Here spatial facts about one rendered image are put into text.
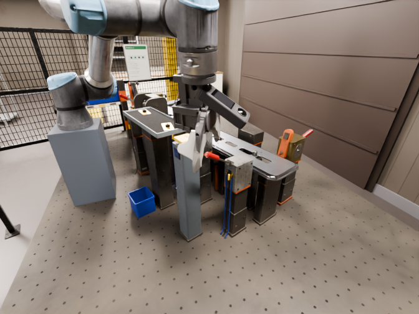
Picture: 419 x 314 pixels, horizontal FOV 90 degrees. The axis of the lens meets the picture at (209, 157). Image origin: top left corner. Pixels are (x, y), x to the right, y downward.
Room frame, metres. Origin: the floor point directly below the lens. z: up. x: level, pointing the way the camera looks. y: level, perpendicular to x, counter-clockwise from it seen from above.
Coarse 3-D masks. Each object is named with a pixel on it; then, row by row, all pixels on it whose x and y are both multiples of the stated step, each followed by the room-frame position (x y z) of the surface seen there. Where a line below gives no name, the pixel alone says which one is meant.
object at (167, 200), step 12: (144, 132) 0.86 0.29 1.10; (156, 144) 0.82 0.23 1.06; (156, 156) 0.81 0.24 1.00; (168, 156) 0.85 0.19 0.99; (156, 168) 0.81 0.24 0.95; (168, 168) 0.85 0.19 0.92; (156, 180) 0.82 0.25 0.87; (168, 180) 0.84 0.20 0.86; (156, 192) 0.84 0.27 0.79; (168, 192) 0.84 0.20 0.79; (168, 204) 0.83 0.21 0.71
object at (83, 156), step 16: (96, 128) 0.91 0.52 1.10; (64, 144) 0.85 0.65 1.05; (80, 144) 0.87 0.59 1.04; (96, 144) 0.90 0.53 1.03; (64, 160) 0.84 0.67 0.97; (80, 160) 0.87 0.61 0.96; (96, 160) 0.89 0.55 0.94; (64, 176) 0.83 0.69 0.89; (80, 176) 0.86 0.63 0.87; (96, 176) 0.88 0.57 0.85; (112, 176) 0.97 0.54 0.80; (80, 192) 0.85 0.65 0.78; (96, 192) 0.87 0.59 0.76; (112, 192) 0.90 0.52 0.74
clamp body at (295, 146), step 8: (296, 136) 0.91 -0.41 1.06; (304, 136) 0.91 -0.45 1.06; (280, 144) 0.89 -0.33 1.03; (296, 144) 0.86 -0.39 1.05; (288, 152) 0.85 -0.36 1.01; (296, 152) 0.87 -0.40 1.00; (296, 160) 0.88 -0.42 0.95; (288, 176) 0.86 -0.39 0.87; (288, 184) 0.86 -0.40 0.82; (280, 192) 0.86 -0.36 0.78; (288, 192) 0.87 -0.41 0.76; (280, 200) 0.85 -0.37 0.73; (288, 200) 0.88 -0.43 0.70
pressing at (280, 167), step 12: (168, 108) 1.63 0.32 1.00; (216, 144) 0.96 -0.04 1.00; (240, 144) 0.96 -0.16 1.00; (252, 144) 0.96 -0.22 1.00; (228, 156) 0.84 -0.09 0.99; (252, 156) 0.82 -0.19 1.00; (264, 156) 0.82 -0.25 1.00; (276, 156) 0.82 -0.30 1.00; (264, 168) 0.72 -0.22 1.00; (276, 168) 0.72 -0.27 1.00; (288, 168) 0.72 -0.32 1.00; (276, 180) 0.65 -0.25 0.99
